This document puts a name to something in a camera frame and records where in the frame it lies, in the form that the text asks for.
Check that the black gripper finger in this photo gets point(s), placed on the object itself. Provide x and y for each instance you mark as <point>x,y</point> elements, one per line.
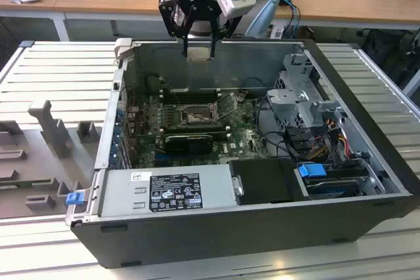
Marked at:
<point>170,14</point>
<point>213,40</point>

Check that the silver CPU plate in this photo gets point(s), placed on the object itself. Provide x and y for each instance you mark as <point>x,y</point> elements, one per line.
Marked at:
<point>198,54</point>

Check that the metal CPU socket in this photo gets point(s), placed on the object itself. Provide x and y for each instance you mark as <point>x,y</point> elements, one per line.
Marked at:
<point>197,116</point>

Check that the blue expansion slot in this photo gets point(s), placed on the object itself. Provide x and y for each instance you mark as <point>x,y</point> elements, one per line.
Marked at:
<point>160,155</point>

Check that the pale blue teach pendant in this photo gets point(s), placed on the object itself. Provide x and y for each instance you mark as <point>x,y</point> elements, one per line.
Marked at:
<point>262,17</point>

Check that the grey plastic case latch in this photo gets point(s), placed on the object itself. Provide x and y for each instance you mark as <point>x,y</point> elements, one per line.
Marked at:
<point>124,47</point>

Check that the black coin cell holder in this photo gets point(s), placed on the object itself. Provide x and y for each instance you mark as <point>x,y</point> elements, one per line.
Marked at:
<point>241,97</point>

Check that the white labelled box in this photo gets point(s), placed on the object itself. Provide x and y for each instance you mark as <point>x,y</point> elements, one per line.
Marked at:
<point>277,32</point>

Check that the silver metal drive cage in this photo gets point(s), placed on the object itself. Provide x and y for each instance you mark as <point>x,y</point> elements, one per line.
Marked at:
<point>288,99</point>

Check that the green motherboard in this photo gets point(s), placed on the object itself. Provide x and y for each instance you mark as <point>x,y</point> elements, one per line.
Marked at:
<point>243,135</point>

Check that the black graphics card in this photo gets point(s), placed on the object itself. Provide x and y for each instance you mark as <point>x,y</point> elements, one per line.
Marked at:
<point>188,145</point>

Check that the black plastic shroud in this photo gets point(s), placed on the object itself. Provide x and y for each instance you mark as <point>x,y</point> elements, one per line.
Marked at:
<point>265,181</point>

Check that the blue disk carrier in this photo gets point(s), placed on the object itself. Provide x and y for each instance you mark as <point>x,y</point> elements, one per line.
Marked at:
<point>311,171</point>

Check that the silver power supply unit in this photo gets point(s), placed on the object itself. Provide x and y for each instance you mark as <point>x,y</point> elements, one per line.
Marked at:
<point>124,194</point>

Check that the grey parts rack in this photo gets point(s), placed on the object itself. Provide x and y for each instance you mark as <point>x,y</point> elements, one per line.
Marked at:
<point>39,149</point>

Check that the hard disk drive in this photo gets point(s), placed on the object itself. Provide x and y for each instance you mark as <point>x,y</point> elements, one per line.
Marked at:
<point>331,189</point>

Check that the black open PC case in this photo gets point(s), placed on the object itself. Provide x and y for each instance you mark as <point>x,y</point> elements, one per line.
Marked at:
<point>197,237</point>

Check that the blue plastic latch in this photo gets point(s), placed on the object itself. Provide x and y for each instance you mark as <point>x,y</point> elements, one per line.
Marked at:
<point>74,199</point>

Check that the green RAM stick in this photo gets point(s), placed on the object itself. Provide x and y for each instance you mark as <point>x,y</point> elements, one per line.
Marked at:
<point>19,184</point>

